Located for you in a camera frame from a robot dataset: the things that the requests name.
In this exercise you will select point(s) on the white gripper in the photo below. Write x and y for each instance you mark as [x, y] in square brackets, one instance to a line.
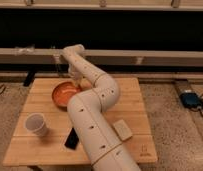
[76, 76]

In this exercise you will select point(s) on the orange ceramic bowl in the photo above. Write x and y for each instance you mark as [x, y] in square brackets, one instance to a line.
[63, 92]

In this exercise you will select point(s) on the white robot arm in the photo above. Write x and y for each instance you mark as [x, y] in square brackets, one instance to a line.
[104, 149]

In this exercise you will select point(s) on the black smartphone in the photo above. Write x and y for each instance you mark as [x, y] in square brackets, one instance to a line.
[72, 140]

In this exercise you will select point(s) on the white paper cup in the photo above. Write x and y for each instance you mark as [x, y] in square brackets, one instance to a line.
[35, 123]

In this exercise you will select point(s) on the beige sponge block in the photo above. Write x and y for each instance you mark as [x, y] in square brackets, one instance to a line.
[122, 129]

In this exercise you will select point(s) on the wooden table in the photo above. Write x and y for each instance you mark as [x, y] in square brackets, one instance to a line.
[26, 149]

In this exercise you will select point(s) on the blue power adapter box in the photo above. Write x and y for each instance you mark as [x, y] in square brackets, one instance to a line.
[190, 100]

